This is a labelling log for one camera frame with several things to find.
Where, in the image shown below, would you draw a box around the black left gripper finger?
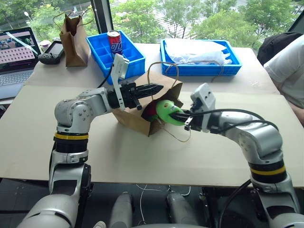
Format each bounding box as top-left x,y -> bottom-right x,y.
135,83 -> 164,93
136,88 -> 163,99

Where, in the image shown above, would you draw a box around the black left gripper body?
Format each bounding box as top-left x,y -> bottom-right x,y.
118,82 -> 143,111

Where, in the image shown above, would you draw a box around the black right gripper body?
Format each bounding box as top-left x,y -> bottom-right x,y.
183,101 -> 205,133

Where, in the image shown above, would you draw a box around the green plush toy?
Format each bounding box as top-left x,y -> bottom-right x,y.
155,99 -> 187,127

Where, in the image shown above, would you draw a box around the brown paper bag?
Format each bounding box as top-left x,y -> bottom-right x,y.
111,62 -> 192,143
53,10 -> 96,68

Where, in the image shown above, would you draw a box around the upright brown paper bag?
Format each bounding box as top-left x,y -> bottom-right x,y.
53,10 -> 96,68

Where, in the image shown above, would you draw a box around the blue compartment bin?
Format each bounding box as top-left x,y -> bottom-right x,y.
85,29 -> 146,86

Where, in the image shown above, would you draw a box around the blue shallow plastic crate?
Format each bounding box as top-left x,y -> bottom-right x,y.
159,38 -> 243,77

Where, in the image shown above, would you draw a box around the red soda can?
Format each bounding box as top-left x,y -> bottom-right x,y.
107,30 -> 123,56

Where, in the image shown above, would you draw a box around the clear plastic bags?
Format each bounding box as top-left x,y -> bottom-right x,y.
163,38 -> 232,66

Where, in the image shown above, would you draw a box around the black handheld controller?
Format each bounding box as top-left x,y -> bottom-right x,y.
38,40 -> 65,65

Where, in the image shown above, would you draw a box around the grey rounded robot leg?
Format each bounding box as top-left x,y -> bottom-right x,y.
165,191 -> 200,228
108,191 -> 133,228

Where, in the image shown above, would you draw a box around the person in white shirt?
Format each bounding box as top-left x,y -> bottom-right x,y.
263,34 -> 304,125

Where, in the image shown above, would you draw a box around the black backpack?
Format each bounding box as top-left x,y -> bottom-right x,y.
256,31 -> 304,66

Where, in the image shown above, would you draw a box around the grey laptop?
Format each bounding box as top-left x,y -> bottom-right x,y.
0,27 -> 40,100

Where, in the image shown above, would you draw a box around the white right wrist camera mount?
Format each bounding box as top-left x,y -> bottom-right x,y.
190,83 -> 217,133

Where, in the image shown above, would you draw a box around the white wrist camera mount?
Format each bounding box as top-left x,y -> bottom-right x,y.
190,83 -> 217,133
111,53 -> 130,111

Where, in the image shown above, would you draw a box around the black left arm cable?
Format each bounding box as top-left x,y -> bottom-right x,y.
97,62 -> 115,88

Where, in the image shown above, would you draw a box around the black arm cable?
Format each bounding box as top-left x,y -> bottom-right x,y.
189,108 -> 279,133
97,62 -> 115,88

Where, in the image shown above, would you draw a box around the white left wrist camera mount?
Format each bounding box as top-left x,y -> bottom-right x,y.
111,53 -> 130,111

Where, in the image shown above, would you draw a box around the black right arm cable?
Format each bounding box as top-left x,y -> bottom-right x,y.
189,108 -> 279,133

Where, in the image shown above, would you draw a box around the black window frame post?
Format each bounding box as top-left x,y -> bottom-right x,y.
90,0 -> 111,34

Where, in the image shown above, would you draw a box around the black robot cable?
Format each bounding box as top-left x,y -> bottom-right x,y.
218,179 -> 253,228

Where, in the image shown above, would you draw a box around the white floor cable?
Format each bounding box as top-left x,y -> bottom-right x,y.
135,183 -> 191,226

